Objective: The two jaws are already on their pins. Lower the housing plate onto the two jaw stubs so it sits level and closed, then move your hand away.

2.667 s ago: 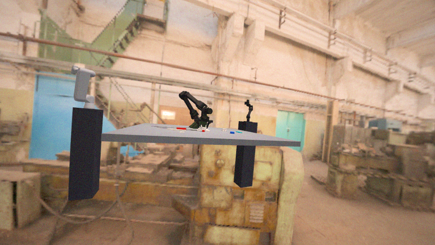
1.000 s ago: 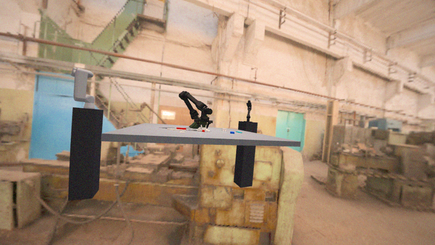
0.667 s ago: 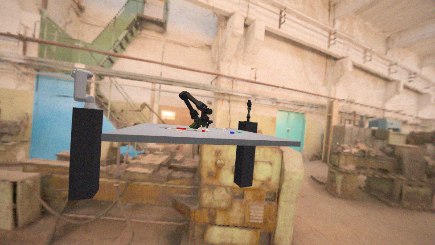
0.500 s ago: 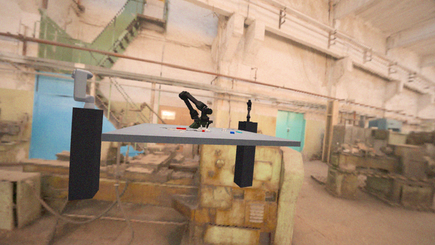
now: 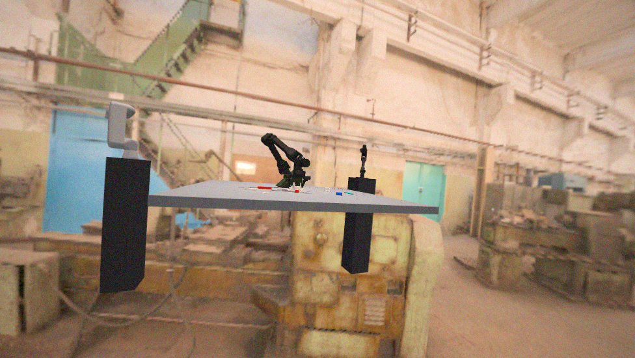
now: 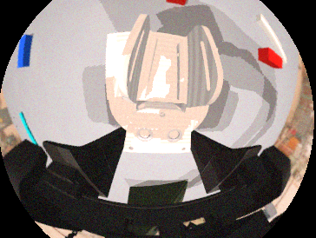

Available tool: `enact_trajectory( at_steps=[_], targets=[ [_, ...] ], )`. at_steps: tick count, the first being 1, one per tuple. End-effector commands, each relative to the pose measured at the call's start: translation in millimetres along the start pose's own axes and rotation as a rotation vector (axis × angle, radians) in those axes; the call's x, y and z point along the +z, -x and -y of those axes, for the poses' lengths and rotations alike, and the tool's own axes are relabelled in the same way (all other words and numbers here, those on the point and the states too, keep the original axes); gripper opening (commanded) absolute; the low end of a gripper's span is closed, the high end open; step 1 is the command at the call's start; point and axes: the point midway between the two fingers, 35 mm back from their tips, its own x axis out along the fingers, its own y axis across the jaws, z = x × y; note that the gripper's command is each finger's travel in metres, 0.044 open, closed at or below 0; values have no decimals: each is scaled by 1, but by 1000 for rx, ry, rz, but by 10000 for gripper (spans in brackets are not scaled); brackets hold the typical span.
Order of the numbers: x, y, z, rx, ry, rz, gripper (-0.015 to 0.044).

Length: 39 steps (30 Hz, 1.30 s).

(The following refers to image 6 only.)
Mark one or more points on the cyan flat bar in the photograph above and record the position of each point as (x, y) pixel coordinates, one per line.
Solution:
(26, 127)

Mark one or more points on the red cube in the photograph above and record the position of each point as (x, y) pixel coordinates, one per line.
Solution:
(177, 1)

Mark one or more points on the white flat bar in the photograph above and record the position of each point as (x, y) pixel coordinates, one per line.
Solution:
(273, 39)

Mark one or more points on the red rectangular bar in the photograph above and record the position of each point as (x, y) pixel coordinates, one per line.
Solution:
(270, 58)

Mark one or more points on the blue rectangular block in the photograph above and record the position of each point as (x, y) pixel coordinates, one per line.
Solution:
(23, 55)

